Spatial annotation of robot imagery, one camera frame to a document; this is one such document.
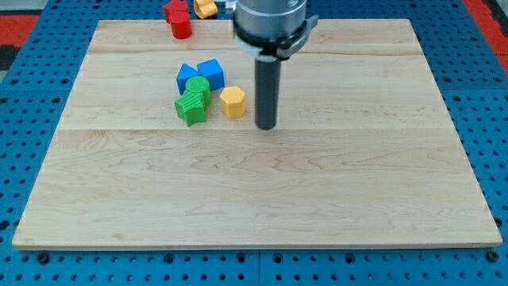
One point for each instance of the green cylinder block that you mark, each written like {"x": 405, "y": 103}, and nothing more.
{"x": 200, "y": 84}

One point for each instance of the green star block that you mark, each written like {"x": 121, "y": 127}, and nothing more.
{"x": 191, "y": 107}

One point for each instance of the yellow hexagon block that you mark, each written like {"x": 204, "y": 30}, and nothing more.
{"x": 233, "y": 102}

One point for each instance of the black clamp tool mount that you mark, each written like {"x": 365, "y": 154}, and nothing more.
{"x": 280, "y": 48}

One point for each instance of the wooden board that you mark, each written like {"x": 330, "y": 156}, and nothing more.
{"x": 364, "y": 155}

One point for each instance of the yellow heart block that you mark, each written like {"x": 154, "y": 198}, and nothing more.
{"x": 205, "y": 8}

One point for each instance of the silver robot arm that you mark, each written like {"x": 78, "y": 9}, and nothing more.
{"x": 272, "y": 31}

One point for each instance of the blue cube block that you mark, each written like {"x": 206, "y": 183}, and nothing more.
{"x": 213, "y": 72}

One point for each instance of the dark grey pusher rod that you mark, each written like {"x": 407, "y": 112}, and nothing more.
{"x": 267, "y": 77}

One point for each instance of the blue triangle block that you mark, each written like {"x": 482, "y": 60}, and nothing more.
{"x": 185, "y": 73}

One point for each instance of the red block behind cylinder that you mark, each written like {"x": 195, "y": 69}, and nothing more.
{"x": 174, "y": 6}

